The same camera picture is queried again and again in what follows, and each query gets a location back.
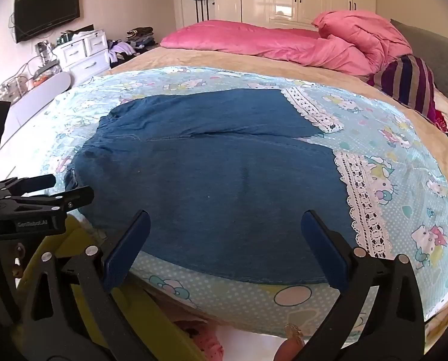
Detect purple white clothes heap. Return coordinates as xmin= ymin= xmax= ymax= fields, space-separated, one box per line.
xmin=107 ymin=40 xmax=137 ymax=67

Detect pile of folded clothes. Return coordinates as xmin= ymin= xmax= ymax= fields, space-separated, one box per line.
xmin=127 ymin=27 xmax=156 ymax=51

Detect black wall television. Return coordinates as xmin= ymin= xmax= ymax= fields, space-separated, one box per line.
xmin=14 ymin=0 xmax=81 ymax=43

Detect pink duvet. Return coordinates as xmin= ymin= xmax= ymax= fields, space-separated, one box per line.
xmin=160 ymin=10 xmax=412 ymax=76

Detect right hand painted nails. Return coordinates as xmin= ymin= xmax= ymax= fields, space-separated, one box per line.
xmin=273 ymin=338 xmax=304 ymax=361

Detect white drawer chest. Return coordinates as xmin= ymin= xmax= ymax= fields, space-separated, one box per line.
xmin=53 ymin=30 xmax=110 ymax=86

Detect cluttered glass side table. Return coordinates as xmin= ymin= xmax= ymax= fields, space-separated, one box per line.
xmin=0 ymin=41 xmax=62 ymax=103

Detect blue denim pants lace hem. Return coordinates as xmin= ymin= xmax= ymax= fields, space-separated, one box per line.
xmin=64 ymin=89 xmax=392 ymax=284

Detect grey upholstered headboard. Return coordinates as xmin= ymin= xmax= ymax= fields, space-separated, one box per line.
xmin=391 ymin=20 xmax=448 ymax=98

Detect purple striped pillow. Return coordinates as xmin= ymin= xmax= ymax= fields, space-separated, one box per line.
xmin=367 ymin=55 xmax=437 ymax=123

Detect white bed footboard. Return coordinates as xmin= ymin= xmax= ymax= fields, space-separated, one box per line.
xmin=0 ymin=72 xmax=72 ymax=148

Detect Hello Kitty blue bedsheet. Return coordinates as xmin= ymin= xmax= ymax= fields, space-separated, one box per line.
xmin=36 ymin=66 xmax=448 ymax=335

